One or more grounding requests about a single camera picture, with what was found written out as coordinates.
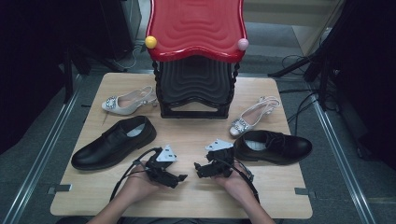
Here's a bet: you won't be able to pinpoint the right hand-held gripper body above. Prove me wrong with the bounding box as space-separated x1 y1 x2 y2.
204 138 238 179

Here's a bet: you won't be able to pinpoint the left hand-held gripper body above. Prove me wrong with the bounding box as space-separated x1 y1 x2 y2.
145 144 180 189

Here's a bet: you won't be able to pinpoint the white jewelled high-heel shoe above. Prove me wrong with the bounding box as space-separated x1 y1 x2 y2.
101 85 158 117
229 95 281 139

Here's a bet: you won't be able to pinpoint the black leather shoe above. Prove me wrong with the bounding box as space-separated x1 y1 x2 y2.
233 130 313 166
70 115 158 172

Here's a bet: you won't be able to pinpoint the red and black shoe rack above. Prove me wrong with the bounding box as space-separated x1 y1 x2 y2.
144 0 250 119

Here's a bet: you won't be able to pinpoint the person's left hand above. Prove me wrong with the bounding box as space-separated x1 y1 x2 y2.
124 163 166 205

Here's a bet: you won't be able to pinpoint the person's right hand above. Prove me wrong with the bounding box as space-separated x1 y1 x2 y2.
213 163 255 203

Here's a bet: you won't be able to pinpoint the person's dark clothing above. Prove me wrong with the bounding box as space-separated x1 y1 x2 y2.
55 216 284 224

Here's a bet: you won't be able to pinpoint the black metal stand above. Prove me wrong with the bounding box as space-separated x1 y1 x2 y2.
60 43 125 105

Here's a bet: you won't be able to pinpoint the black tripod stand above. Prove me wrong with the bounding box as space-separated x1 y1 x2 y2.
267 0 353 111

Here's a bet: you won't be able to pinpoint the black cabinet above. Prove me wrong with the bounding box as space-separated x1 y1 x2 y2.
98 0 135 62

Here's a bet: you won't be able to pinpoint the left hand-held gripper cable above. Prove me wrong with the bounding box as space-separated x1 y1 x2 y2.
109 147 162 203

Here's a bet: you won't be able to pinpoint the hand-held gripper cable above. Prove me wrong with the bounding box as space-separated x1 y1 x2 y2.
214 157 261 204
109 147 162 203

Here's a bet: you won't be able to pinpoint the right hand-held gripper cable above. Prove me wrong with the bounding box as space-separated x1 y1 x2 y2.
214 157 261 204

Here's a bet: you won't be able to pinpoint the grey table bracket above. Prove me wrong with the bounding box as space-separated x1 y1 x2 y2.
293 187 318 199
46 184 73 196

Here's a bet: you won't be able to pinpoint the black floor cables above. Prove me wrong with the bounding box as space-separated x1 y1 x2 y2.
278 54 340 138

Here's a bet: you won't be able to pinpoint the white floor cable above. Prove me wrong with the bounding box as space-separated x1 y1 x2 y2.
112 43 144 71

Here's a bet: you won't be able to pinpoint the metal floor rail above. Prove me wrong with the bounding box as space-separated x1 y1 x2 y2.
3 74 84 224
306 82 377 224

